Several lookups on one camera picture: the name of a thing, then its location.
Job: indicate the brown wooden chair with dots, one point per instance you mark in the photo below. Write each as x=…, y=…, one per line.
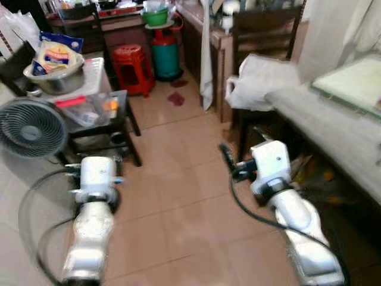
x=262, y=36

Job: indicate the pale green tray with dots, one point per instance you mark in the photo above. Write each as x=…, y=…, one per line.
x=351, y=83

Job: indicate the translucent white plastic bags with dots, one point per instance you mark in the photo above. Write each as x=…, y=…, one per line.
x=18, y=27

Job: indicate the beige hanging towel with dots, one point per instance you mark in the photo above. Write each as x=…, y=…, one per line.
x=333, y=36

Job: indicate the blue and yellow food packet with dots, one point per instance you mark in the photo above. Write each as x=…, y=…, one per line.
x=56, y=56

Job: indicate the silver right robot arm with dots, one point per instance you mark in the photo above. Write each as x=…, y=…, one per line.
x=303, y=232

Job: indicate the green gas cylinder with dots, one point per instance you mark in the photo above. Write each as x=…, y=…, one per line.
x=166, y=56

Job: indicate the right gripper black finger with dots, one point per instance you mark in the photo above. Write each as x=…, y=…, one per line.
x=227, y=157

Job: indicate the white hanging cloth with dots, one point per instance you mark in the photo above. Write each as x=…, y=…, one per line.
x=206, y=59

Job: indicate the small white bottle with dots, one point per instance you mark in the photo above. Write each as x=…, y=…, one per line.
x=229, y=12

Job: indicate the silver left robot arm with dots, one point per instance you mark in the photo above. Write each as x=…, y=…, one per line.
x=89, y=238

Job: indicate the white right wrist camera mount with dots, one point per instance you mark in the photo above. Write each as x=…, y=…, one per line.
x=271, y=164

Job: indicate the black chair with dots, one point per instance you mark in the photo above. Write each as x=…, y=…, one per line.
x=15, y=68

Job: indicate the crumpled brown plastic bag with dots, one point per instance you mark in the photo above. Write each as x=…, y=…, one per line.
x=309, y=170

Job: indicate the black low side table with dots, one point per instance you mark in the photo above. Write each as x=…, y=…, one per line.
x=125, y=119

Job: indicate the red plastic stool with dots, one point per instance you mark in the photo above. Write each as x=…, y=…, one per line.
x=132, y=68

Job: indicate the cluttered dark wooden table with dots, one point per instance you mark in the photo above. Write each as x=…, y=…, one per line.
x=107, y=21

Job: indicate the green plastic basin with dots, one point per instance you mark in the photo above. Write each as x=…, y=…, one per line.
x=156, y=16

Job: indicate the deep steel bowl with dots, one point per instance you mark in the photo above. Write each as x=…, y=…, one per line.
x=53, y=83

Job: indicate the grey round electric fan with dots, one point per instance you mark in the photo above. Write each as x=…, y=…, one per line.
x=30, y=128

